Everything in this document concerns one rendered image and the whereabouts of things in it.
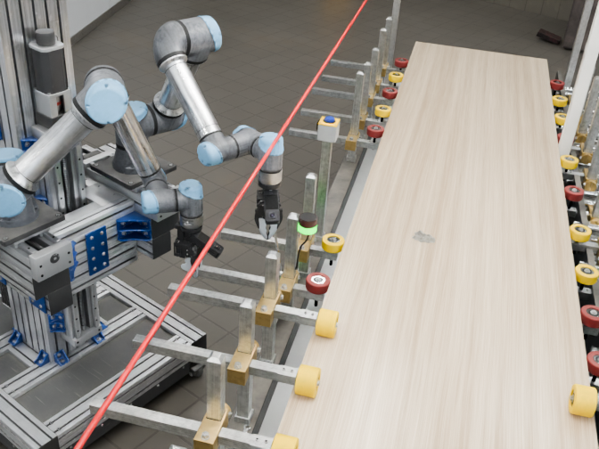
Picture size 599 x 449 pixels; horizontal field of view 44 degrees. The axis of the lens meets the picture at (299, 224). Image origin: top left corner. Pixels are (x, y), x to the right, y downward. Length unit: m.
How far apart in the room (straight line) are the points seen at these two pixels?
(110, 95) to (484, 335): 1.30
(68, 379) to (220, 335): 0.80
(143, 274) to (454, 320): 2.05
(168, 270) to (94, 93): 1.99
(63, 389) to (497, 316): 1.67
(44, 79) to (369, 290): 1.24
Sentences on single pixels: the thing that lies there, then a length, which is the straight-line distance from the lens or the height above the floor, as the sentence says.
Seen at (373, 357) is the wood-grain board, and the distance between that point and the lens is 2.16.
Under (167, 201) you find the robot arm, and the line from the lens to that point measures 2.34.
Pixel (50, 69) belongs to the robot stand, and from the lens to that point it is 2.50.
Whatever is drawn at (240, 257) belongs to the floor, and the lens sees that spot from 4.07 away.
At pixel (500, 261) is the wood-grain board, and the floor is 0.90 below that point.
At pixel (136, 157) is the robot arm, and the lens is 2.40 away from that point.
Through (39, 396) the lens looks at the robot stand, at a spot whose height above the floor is 0.21.
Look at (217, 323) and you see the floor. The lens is 3.62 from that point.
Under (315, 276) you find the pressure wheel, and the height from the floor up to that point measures 0.90.
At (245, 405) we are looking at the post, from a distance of 2.17.
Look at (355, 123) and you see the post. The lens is 3.52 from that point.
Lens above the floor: 2.33
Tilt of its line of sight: 32 degrees down
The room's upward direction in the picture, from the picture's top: 4 degrees clockwise
